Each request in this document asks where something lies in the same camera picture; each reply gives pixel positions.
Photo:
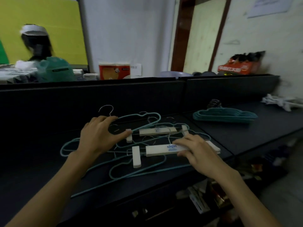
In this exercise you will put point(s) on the person's left hand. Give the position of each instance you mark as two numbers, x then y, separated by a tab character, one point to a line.
97	137

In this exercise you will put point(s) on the person's right hand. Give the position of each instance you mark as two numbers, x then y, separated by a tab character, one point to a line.
206	158

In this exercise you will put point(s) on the white clip hanger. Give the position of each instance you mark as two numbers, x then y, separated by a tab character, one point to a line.
161	150

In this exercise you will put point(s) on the stack of teal hangers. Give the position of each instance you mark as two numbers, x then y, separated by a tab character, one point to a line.
225	115

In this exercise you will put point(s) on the pile of mixed hangers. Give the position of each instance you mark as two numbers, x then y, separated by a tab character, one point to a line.
156	131

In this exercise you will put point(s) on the pile of white clip hangers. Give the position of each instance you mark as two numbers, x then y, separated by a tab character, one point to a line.
274	101

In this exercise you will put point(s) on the person's left forearm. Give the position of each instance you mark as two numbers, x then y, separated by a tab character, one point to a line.
47	193

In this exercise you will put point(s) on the black back panel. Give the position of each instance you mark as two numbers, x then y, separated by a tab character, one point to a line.
118	99

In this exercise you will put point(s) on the row of white small boxes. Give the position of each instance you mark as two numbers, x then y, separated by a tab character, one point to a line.
90	76

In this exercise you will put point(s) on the red tissue pack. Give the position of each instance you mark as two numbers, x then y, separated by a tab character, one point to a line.
111	72

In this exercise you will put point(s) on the small white label sign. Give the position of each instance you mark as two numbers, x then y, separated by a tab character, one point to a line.
136	69

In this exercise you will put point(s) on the grey round container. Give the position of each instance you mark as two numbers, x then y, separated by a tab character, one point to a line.
206	73

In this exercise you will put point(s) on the lavender plastic basin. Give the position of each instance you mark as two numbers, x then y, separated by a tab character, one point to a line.
175	74

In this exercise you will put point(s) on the orange snack carton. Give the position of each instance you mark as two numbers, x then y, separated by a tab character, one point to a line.
236	68

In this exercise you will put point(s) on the yellow wall panel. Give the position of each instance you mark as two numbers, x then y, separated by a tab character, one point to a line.
64	25

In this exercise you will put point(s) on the green wall panel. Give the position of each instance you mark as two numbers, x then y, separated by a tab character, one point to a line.
2	56

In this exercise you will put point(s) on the brown door frame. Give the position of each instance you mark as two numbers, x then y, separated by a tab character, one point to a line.
182	33

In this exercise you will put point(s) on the white wall notice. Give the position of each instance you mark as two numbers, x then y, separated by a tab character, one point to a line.
269	5

